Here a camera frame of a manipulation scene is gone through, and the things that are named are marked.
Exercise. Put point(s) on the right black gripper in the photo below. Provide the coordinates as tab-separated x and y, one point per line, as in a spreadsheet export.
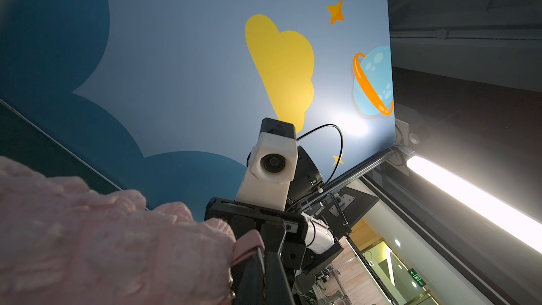
282	233

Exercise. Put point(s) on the pink knitted bag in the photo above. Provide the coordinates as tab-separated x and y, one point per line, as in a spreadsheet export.
63	243

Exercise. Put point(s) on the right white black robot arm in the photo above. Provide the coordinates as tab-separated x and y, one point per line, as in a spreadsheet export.
279	255

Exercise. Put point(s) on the bright ceiling light bar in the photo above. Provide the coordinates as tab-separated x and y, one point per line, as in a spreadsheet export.
513	221

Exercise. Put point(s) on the right aluminium frame post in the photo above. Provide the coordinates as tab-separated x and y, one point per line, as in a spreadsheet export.
359	170

